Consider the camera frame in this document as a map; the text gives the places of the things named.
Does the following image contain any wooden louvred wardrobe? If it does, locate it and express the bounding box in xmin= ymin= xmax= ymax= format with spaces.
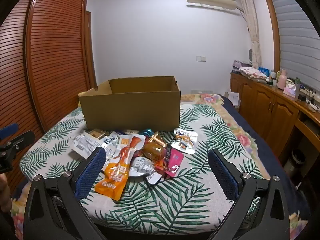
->
xmin=0 ymin=0 xmax=98 ymax=189

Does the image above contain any wooden window frame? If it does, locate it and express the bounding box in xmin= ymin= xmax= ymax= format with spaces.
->
xmin=261 ymin=0 xmax=282 ymax=76

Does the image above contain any wooden sideboard cabinet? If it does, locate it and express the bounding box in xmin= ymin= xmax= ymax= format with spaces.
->
xmin=229 ymin=71 xmax=320 ymax=162

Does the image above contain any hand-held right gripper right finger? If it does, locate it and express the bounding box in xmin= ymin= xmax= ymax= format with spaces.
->
xmin=207 ymin=149 xmax=291 ymax=240

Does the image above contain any clear packet with brown biscuit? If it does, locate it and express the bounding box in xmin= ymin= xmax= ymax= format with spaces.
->
xmin=89 ymin=129 xmax=105 ymax=140

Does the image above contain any power strip with cables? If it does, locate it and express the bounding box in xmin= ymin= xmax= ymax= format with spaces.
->
xmin=299 ymin=87 xmax=320 ymax=112

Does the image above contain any pile of folded floral cloths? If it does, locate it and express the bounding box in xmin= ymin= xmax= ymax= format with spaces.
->
xmin=232 ymin=59 xmax=267 ymax=82

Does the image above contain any silver packet with orange print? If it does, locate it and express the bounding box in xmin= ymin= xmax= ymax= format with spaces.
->
xmin=174 ymin=128 xmax=198 ymax=155

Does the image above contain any white paper bag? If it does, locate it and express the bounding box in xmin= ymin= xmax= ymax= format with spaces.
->
xmin=228 ymin=91 xmax=241 ymax=107

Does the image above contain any brown cardboard box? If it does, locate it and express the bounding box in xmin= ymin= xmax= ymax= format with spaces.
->
xmin=78 ymin=76 xmax=181 ymax=132

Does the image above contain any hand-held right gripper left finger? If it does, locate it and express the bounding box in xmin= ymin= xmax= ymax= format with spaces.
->
xmin=23 ymin=146 xmax=108 ymax=240

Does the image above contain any silver grey foil packet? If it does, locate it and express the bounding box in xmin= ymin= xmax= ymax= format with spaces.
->
xmin=129 ymin=156 xmax=163 ymax=186

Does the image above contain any person's left hand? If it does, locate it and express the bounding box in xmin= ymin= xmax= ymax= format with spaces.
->
xmin=0 ymin=174 xmax=12 ymax=213

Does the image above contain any white and black snack packet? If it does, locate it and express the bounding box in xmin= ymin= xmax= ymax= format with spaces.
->
xmin=102 ymin=134 xmax=121 ymax=162

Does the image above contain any pink tissue box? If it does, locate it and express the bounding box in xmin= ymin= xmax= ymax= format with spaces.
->
xmin=283 ymin=83 xmax=301 ymax=101

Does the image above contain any white packet with barcode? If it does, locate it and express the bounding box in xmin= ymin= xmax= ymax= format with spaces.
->
xmin=72 ymin=133 xmax=107 ymax=156

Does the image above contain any dark waste bin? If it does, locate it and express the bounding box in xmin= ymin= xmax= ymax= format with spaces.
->
xmin=283 ymin=148 xmax=307 ymax=178

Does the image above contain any pink bottle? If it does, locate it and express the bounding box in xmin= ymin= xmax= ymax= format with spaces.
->
xmin=277 ymin=70 xmax=288 ymax=90

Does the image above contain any grey window blind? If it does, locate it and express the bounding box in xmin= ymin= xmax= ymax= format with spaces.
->
xmin=265 ymin=0 xmax=320 ymax=92

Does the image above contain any amber gold foil packet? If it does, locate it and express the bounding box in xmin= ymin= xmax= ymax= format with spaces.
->
xmin=141 ymin=131 xmax=173 ymax=166

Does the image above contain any orange snack packet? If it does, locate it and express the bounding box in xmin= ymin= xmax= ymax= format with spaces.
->
xmin=94 ymin=134 xmax=146 ymax=201

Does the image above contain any green leaf print blanket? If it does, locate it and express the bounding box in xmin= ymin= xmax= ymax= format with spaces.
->
xmin=19 ymin=102 xmax=266 ymax=233

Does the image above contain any cream patterned curtain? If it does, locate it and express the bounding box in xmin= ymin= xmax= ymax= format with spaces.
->
xmin=237 ymin=0 xmax=263 ymax=70

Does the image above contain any pink snack packet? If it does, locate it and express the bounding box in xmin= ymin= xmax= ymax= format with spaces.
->
xmin=154 ymin=147 xmax=185 ymax=180

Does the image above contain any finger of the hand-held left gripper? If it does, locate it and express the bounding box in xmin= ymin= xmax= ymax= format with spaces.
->
xmin=0 ymin=130 xmax=36 ymax=173
xmin=0 ymin=123 xmax=19 ymax=141

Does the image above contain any floral bed blanket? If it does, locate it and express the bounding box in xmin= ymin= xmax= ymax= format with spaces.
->
xmin=10 ymin=93 xmax=304 ymax=240

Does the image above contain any navy bed sheet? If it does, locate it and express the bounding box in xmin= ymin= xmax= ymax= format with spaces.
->
xmin=221 ymin=94 xmax=313 ymax=230

